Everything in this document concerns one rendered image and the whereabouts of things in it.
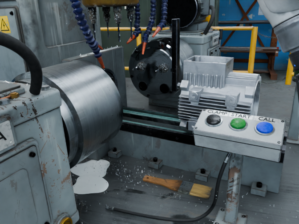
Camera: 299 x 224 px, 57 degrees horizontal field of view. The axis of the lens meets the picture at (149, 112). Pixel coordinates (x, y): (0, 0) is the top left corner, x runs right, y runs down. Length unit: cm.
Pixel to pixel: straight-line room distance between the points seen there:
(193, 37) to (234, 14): 467
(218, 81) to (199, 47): 52
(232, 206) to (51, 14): 80
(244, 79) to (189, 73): 15
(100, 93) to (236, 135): 33
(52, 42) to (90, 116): 45
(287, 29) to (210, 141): 26
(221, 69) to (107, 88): 31
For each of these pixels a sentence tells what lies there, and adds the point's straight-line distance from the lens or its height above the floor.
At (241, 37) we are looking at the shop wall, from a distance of 599.
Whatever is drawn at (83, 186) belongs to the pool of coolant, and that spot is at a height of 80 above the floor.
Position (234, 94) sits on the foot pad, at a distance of 75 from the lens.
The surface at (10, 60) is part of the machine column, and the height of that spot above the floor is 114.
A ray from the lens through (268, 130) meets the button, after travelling 57.
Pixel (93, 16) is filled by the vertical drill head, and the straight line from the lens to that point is 95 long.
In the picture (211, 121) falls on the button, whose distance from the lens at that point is 59.
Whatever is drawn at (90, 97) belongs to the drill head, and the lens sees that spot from 65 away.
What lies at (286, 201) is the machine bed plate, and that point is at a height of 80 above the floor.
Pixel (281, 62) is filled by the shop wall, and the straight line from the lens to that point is 613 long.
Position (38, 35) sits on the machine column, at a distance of 97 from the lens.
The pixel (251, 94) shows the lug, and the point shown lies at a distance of 75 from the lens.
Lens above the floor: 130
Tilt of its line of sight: 21 degrees down
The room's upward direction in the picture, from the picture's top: 2 degrees counter-clockwise
